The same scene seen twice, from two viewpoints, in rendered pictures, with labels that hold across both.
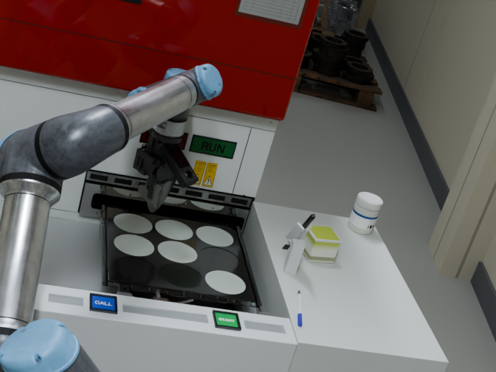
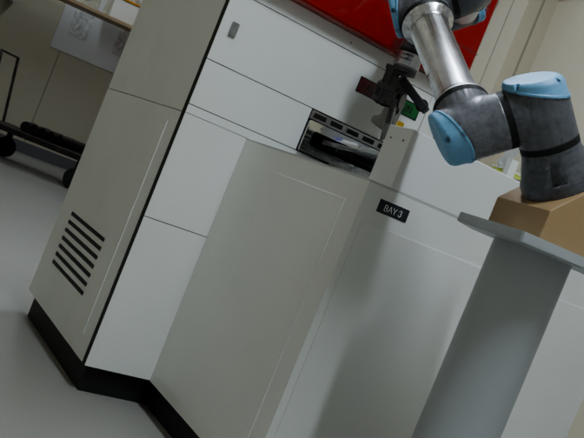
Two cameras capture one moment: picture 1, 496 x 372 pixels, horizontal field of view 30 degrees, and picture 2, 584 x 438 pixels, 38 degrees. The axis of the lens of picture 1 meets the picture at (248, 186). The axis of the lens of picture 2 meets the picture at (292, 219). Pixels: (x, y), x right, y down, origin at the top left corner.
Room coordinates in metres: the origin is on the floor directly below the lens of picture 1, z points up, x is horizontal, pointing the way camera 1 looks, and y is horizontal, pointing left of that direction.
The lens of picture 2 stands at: (-0.28, 1.03, 0.74)
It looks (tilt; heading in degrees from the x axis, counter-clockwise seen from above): 2 degrees down; 344
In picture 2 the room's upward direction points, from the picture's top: 22 degrees clockwise
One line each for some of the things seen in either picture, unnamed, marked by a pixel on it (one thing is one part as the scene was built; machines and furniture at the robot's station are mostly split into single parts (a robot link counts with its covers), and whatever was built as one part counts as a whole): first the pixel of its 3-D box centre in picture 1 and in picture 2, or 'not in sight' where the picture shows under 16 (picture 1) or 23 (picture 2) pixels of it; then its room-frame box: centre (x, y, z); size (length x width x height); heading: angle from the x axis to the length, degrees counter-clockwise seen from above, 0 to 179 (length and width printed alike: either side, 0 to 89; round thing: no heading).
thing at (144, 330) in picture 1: (160, 341); (473, 193); (1.62, 0.08, 0.89); 0.55 x 0.09 x 0.14; 106
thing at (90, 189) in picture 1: (164, 211); (360, 160); (2.18, 0.19, 0.89); 0.44 x 0.02 x 0.10; 106
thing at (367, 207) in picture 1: (364, 213); not in sight; (2.28, -0.32, 1.01); 0.07 x 0.07 x 0.10
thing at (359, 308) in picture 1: (331, 297); not in sight; (1.99, -0.28, 0.89); 0.62 x 0.35 x 0.14; 16
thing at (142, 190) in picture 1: (147, 193); (381, 122); (2.02, 0.23, 1.01); 0.06 x 0.03 x 0.09; 57
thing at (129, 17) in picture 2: not in sight; (127, 14); (9.03, 0.87, 1.79); 0.41 x 0.34 x 0.23; 97
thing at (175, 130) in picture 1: (168, 125); (407, 62); (2.03, 0.22, 1.19); 0.08 x 0.08 x 0.05
